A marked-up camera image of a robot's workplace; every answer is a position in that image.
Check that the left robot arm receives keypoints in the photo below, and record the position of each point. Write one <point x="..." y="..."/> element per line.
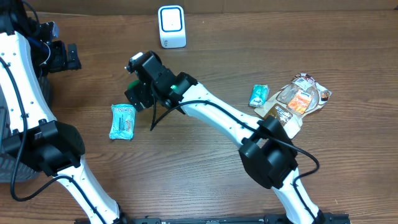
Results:
<point x="30" y="50"/>

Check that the teal tissue pack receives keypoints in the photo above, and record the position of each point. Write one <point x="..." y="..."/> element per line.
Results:
<point x="259" y="96"/>

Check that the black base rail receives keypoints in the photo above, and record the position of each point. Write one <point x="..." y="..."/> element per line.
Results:
<point x="267" y="219"/>

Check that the green lid jar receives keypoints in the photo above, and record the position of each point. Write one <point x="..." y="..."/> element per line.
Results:
<point x="135" y="84"/>

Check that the large teal wipes pack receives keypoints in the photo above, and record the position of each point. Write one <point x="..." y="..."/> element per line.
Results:
<point x="123" y="122"/>

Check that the orange tissue pack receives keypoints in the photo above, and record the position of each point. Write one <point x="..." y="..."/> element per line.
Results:
<point x="300" y="102"/>

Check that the white barcode scanner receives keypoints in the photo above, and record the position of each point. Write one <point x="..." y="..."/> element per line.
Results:
<point x="172" y="32"/>

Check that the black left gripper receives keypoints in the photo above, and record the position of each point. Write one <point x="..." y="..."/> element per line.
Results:
<point x="62" y="63"/>

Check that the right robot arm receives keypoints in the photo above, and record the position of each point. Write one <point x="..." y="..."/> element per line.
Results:
<point x="267" y="153"/>

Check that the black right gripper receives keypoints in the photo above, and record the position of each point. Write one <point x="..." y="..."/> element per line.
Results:
<point x="142" y="91"/>

